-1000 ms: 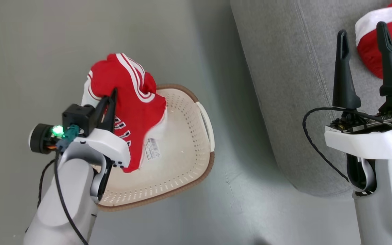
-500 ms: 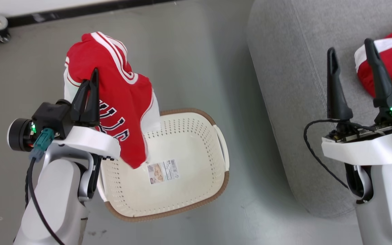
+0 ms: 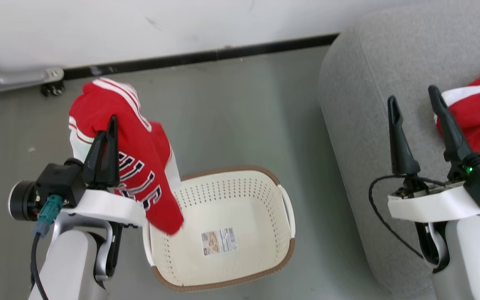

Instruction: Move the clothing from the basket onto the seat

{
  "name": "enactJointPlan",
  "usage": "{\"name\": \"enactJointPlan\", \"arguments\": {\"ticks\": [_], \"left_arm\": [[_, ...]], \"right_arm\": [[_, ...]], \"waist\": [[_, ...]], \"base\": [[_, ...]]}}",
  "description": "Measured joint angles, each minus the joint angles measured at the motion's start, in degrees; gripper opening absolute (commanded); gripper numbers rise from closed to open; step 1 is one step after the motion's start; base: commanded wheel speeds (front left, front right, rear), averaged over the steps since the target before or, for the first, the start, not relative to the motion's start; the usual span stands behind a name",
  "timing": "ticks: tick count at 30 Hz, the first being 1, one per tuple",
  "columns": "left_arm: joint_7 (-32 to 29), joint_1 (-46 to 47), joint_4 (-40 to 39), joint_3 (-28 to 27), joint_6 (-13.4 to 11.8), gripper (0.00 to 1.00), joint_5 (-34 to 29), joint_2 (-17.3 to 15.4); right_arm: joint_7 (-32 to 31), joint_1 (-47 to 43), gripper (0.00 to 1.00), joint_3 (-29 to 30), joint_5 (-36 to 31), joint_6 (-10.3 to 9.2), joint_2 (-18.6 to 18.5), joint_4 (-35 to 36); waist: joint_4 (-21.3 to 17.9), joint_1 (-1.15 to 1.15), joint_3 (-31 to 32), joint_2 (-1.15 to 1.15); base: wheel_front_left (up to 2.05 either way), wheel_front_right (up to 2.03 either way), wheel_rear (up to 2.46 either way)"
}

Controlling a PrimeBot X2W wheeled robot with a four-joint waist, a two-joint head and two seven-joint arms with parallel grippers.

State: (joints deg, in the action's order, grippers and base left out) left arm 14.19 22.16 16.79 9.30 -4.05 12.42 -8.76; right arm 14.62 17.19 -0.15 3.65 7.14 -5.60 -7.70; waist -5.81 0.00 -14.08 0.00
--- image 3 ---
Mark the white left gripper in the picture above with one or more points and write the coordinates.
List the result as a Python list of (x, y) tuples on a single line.
[(106, 206)]

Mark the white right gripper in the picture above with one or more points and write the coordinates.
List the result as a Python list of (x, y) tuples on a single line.
[(431, 205)]

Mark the red white lettered jersey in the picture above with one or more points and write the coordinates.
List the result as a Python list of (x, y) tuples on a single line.
[(140, 141)]

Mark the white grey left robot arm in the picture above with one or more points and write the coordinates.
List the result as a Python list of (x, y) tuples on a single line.
[(69, 266)]

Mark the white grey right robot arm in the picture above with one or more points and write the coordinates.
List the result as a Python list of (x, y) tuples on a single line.
[(473, 258)]

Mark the cream perforated laundry basket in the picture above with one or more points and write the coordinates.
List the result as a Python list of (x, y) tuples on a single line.
[(223, 196)]

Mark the grey fabric sofa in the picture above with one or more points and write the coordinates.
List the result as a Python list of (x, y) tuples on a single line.
[(361, 104)]

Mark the small black caster wheel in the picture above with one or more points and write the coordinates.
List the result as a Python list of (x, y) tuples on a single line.
[(52, 88)]

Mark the paper label sticker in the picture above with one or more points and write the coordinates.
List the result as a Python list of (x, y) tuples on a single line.
[(219, 241)]

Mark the dark grey baseboard strip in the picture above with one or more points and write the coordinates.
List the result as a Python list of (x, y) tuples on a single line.
[(206, 55)]

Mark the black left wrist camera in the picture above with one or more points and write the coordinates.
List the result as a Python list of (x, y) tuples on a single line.
[(58, 183)]

